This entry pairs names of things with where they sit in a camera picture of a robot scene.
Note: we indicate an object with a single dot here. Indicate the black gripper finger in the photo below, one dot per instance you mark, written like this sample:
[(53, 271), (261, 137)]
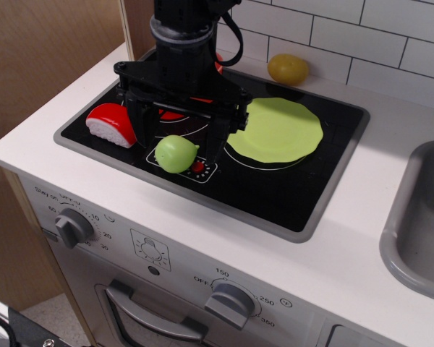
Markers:
[(144, 118), (219, 129)]

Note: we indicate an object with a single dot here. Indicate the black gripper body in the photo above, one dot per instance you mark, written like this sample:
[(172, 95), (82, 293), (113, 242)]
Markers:
[(186, 80)]

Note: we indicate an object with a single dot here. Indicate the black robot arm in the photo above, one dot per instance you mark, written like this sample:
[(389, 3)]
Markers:
[(182, 24)]

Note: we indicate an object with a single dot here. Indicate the green plastic plate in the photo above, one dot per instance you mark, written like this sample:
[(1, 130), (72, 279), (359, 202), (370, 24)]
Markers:
[(277, 131)]

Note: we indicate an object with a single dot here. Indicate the red white toy sushi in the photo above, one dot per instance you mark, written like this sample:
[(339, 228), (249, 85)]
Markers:
[(110, 122)]

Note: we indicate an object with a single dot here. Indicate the red stove button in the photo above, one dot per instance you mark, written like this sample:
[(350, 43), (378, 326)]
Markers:
[(197, 167)]

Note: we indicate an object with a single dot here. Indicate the green toy pear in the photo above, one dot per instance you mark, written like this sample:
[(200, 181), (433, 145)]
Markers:
[(175, 154)]

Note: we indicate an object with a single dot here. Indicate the yellow toy potato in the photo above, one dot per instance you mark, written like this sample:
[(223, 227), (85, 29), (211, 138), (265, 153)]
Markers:
[(288, 69)]

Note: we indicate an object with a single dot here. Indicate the black toy stovetop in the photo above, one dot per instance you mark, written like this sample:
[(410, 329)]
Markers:
[(285, 199)]

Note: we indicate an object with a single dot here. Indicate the grey timer knob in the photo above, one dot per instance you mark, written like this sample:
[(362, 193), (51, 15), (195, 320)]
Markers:
[(73, 228)]

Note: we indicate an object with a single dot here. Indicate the grey oven temperature knob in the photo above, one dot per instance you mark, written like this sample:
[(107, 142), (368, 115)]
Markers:
[(230, 304)]

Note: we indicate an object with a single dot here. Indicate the grey toy sink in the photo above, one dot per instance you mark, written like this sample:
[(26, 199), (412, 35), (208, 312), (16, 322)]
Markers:
[(407, 242)]

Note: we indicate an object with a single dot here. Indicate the grey oven door handle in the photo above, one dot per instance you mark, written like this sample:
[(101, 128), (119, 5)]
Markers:
[(188, 330)]

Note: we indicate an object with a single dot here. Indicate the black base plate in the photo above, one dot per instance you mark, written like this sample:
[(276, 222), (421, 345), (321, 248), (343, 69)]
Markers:
[(21, 331)]

